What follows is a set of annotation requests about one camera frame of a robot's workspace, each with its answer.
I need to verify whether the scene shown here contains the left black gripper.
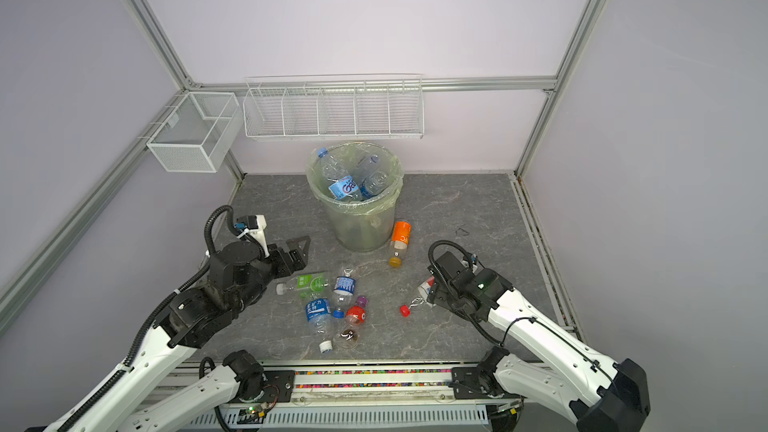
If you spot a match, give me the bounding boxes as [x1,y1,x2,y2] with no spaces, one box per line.
[232,236,310,315]

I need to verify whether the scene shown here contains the light green label bottle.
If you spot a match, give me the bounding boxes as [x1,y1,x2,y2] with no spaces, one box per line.
[276,272,329,297]

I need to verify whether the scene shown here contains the red label scenic bottle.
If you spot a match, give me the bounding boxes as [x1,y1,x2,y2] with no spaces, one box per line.
[399,276,435,317]

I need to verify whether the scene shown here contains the crushed light blue label bottle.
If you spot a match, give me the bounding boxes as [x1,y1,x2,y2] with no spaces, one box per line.
[317,148,362,202]

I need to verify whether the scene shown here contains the red cap cola bottle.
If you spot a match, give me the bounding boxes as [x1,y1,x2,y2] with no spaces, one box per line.
[335,305,366,348]

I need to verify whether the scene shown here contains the orange label bottle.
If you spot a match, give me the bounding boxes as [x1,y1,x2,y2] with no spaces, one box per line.
[388,221,412,268]

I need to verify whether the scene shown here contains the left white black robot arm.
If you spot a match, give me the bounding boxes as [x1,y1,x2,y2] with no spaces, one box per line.
[46,205,311,431]

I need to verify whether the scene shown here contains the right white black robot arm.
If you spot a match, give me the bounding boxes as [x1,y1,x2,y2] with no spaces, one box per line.
[427,240,651,431]

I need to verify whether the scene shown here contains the green-lined mesh waste bin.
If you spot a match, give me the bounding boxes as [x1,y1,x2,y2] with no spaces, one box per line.
[306,142,404,252]

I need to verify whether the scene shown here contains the blue label bottle blue cap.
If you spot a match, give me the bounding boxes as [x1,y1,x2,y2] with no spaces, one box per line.
[332,267,356,319]

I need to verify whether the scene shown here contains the small white mesh basket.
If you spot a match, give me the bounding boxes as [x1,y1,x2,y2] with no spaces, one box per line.
[147,92,244,173]

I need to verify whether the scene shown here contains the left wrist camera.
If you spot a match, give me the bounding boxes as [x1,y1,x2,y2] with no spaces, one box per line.
[235,215,269,258]

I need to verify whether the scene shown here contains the long white wire basket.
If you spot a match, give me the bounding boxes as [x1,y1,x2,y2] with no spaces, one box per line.
[243,74,425,140]

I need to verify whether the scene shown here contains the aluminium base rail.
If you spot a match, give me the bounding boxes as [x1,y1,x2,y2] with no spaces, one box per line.
[119,359,601,415]

